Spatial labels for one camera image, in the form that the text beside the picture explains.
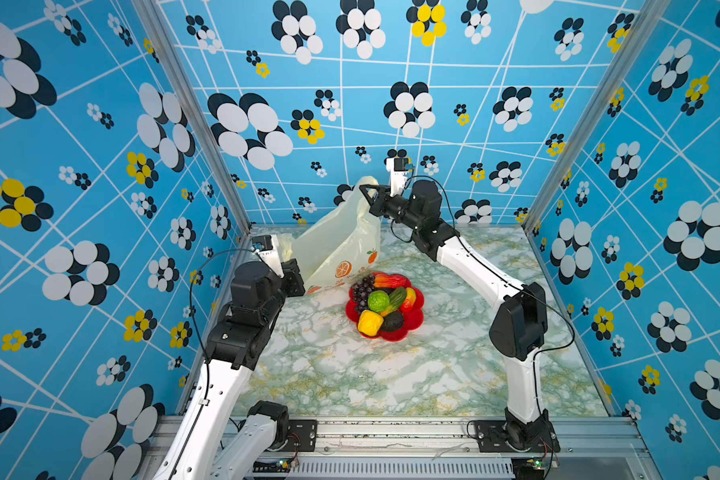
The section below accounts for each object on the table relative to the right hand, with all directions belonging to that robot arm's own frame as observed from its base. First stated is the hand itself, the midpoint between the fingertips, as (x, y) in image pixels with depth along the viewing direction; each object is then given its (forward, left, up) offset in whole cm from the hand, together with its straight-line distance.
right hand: (362, 186), depth 77 cm
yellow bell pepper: (-24, -1, -30) cm, 38 cm away
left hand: (-20, +15, -6) cm, 25 cm away
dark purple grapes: (-12, +1, -31) cm, 33 cm away
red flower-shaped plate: (-19, -14, -36) cm, 44 cm away
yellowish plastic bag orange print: (-11, +5, -11) cm, 16 cm away
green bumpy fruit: (-17, -4, -28) cm, 34 cm away
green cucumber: (-15, -10, -32) cm, 36 cm away
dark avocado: (-21, -8, -34) cm, 41 cm away
